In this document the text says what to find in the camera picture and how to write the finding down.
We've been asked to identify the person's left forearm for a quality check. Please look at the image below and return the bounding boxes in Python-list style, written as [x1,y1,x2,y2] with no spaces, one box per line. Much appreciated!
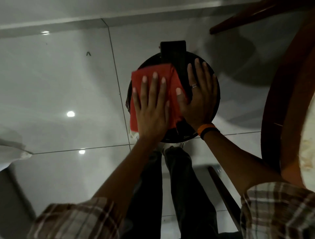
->
[92,137,164,205]

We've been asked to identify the white fabric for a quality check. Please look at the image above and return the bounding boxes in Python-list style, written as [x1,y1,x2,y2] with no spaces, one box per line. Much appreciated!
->
[0,127,33,173]

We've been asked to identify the black wristband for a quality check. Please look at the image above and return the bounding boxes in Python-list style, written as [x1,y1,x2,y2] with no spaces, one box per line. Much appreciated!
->
[200,127,221,140]

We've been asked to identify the red cloth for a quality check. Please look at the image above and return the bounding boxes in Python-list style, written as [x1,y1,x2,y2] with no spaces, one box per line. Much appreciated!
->
[129,63,189,131]

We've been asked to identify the plaid shirt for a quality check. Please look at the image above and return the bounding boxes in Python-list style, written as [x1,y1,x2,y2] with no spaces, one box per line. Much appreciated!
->
[27,182,315,239]

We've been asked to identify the person's right forearm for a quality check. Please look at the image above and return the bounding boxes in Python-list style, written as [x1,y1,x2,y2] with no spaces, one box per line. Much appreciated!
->
[204,132,286,196]

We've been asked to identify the round black stool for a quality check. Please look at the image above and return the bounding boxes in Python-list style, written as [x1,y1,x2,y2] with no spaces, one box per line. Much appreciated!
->
[126,40,221,143]

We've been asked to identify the orange wristband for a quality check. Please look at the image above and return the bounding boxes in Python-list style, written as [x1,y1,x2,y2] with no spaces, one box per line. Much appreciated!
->
[197,124,216,136]

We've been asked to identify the round wooden table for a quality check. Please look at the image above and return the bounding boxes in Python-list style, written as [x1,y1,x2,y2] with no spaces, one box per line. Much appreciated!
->
[260,15,315,193]

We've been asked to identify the person's right hand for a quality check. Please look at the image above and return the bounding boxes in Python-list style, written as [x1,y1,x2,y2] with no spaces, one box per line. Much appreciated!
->
[175,58,219,131]

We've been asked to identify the dark trousers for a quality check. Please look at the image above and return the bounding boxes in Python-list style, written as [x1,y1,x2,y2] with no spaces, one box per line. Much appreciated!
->
[122,147,220,239]

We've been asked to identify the person's left hand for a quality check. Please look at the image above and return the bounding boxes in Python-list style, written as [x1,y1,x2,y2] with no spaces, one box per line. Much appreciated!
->
[132,72,171,141]

